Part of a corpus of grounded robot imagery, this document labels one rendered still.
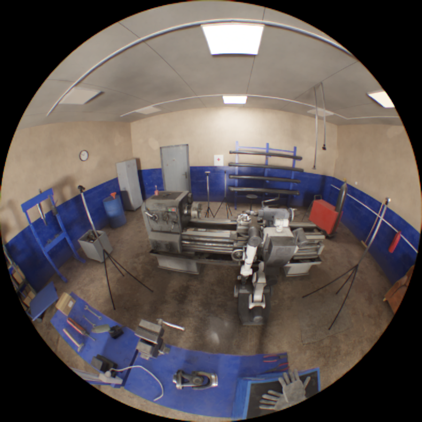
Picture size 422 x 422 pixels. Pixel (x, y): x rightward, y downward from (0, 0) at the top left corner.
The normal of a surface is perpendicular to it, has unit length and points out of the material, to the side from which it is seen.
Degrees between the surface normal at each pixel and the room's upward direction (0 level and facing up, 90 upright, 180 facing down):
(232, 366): 0
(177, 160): 90
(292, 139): 90
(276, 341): 0
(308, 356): 0
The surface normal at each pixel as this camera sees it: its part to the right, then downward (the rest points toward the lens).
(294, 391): 0.09, -0.90
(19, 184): 0.99, 0.04
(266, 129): -0.15, 0.43
